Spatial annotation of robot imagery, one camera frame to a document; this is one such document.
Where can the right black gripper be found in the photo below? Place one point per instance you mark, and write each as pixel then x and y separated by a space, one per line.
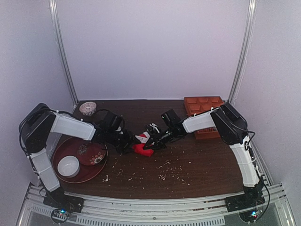
pixel 160 137

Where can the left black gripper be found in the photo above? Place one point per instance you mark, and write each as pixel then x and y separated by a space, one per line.
pixel 127 143

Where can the red white underwear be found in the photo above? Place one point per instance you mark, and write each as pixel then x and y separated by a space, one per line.
pixel 139 148

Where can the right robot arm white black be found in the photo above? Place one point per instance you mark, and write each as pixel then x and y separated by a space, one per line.
pixel 232 128

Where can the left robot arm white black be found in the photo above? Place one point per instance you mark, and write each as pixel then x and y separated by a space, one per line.
pixel 41 122

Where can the red floral plate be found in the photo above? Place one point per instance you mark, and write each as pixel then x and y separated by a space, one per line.
pixel 90 154

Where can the small patterned white bowl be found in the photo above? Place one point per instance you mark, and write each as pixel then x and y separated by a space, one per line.
pixel 88 108

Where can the orange compartment tray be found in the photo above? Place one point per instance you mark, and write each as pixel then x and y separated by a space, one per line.
pixel 197 105

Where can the white round cup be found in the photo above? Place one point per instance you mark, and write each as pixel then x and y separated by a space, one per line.
pixel 68 166

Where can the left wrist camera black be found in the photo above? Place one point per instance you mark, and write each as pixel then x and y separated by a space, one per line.
pixel 113 122

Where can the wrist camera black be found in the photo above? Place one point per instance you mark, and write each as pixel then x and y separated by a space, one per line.
pixel 170 118
pixel 113 122

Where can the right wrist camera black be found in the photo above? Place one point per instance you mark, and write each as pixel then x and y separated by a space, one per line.
pixel 170 118

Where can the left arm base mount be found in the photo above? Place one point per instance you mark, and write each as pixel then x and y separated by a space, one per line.
pixel 68 203

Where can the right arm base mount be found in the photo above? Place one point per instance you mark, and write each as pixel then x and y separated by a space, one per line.
pixel 243 201

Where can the aluminium front rail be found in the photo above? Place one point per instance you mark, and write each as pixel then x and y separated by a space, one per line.
pixel 204 211

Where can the left aluminium frame post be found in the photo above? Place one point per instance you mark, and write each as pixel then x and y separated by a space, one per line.
pixel 62 54

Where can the aluminium frame post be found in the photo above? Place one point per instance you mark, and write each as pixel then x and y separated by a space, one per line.
pixel 242 60
pixel 62 54

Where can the right aluminium frame post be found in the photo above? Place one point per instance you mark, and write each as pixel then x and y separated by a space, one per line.
pixel 242 60

